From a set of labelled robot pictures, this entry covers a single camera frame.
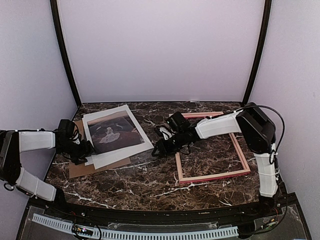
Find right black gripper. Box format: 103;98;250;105
151;131;186;157

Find black front table rail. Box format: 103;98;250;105
56;202;282;226

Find right black corner post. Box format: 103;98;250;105
241;0;272;106

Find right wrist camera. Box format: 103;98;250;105
154;125;173;140

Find left black corner post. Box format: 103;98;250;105
49;0;82;108

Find photo print white border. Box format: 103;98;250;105
82;105;154;169

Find pink wooden picture frame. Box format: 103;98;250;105
174;111;251;185

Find black corner post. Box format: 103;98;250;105
49;0;82;108
241;0;272;106

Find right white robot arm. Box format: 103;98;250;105
151;102;281;217

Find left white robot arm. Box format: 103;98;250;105
0;119;95;218

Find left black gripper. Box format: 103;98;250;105
57;139;98;166

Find brown cardboard backing board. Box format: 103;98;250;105
68;119;131;179

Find white slotted cable duct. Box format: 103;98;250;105
31;213;239;240

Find white mat paper sheet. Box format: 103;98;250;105
84;158;94;166

